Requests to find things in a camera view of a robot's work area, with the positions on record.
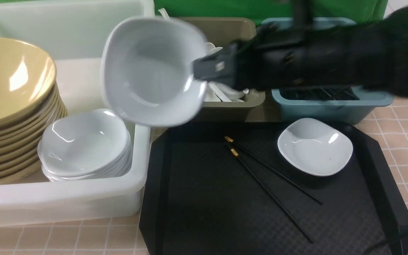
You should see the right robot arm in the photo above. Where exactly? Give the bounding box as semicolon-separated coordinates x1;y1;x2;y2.
192;0;408;98

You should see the yellow noodle bowl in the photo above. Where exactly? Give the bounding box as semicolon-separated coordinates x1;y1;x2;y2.
0;38;57;126

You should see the green cloth backdrop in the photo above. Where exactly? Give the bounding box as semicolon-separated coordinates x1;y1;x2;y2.
0;0;389;38

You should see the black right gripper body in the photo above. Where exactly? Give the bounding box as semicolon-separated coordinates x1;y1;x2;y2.
192;32;324;91

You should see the black chopstick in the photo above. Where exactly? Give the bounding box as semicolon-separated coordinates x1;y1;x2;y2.
226;146;314;244
225;136;323;205

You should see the pile of white spoons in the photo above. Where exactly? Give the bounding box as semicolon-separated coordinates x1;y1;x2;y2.
204;42;250;103

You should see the bundle of black chopsticks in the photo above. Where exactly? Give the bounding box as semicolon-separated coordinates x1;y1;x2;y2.
280;87;359;101

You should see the white spoon leaning on bin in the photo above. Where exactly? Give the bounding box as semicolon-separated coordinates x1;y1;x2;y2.
158;8;170;20

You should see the brown spoon bin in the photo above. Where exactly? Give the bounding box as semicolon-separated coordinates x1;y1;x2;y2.
154;17;266;123

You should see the stack of white dishes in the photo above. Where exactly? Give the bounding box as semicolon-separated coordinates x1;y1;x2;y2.
37;109;133;181

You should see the black serving tray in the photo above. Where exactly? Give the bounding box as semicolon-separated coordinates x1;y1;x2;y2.
140;122;408;255

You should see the white square dish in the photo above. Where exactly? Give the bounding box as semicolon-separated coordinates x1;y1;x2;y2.
101;17;208;127
277;118;353;177

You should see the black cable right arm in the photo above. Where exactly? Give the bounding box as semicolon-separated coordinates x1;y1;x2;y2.
363;221;408;255

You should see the blue chopstick bin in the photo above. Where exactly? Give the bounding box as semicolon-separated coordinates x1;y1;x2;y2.
261;17;394;124

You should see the stack of yellow bowls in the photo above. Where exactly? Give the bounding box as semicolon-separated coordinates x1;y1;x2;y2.
0;38;68;185

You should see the large white plastic tub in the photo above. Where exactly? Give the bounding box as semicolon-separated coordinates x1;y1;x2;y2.
0;0;154;227

